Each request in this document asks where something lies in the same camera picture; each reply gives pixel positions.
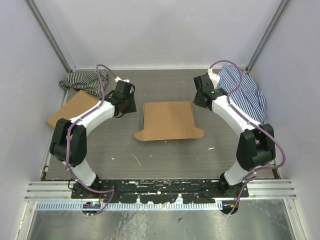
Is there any brown cardboard box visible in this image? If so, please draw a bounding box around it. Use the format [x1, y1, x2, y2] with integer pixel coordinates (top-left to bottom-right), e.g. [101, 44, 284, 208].
[134, 101, 205, 142]
[46, 90, 98, 129]

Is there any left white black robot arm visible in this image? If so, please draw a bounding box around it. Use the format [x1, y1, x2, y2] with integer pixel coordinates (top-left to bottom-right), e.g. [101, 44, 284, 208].
[49, 79, 137, 199]

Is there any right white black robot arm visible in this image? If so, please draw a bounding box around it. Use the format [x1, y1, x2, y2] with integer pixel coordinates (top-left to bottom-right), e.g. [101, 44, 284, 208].
[193, 73, 276, 198]

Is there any folded brown cardboard box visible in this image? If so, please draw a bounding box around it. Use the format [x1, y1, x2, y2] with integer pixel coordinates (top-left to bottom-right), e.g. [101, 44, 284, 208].
[46, 90, 98, 129]

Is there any black white striped cloth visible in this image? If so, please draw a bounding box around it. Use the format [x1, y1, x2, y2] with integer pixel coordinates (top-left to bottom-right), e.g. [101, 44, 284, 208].
[58, 70, 104, 97]

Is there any blue white striped cloth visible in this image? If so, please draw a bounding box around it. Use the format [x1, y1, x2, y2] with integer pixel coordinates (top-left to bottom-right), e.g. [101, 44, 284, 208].
[218, 65, 267, 123]

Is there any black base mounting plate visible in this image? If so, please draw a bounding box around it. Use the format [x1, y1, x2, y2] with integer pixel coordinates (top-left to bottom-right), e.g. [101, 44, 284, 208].
[71, 177, 250, 204]

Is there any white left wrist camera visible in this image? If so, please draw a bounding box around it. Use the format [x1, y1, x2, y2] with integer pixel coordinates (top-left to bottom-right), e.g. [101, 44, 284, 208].
[114, 76, 130, 83]

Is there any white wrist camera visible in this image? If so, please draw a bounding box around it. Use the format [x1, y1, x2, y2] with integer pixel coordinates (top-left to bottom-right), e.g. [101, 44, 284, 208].
[114, 76, 130, 83]
[207, 69, 220, 89]

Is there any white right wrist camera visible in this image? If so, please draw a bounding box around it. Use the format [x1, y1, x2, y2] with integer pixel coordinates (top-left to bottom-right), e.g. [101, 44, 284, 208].
[207, 69, 220, 89]

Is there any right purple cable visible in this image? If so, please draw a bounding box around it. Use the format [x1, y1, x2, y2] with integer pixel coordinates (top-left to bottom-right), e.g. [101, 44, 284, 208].
[208, 59, 287, 216]

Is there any purple cable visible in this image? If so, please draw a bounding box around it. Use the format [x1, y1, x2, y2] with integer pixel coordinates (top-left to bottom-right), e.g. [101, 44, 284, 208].
[65, 63, 118, 218]
[208, 59, 287, 216]

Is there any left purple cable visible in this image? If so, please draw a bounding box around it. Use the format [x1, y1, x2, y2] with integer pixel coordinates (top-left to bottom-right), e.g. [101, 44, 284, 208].
[65, 63, 118, 218]

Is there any left aluminium frame post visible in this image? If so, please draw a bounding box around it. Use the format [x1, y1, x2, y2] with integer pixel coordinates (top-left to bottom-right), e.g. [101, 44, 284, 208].
[24, 0, 73, 73]

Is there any aluminium frame post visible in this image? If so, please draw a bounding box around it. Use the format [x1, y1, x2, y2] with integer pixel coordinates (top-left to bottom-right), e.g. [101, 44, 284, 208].
[245, 0, 292, 73]
[24, 0, 73, 73]

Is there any aluminium front rail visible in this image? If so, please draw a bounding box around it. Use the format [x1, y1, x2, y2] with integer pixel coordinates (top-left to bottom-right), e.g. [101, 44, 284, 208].
[24, 178, 297, 201]

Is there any right aluminium frame post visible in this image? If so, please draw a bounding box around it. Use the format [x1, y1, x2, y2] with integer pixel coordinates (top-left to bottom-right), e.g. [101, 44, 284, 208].
[245, 0, 292, 73]

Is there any white slotted cable duct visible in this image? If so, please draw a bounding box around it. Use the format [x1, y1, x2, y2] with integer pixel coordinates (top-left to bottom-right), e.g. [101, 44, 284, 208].
[35, 201, 223, 212]

